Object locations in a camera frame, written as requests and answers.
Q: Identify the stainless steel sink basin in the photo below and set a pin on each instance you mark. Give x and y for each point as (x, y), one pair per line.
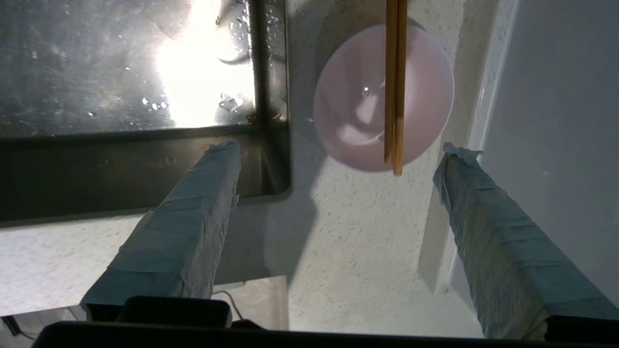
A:
(96, 72)

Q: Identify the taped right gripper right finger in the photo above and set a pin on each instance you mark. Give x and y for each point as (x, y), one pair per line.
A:
(508, 251)

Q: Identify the wooden chopstick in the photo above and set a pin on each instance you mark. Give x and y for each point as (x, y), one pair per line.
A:
(390, 72)
(402, 72)

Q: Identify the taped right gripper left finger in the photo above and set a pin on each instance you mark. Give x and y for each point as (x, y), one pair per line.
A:
(184, 232)

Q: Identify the pink plastic bowl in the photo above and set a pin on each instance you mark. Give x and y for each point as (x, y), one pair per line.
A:
(348, 96)

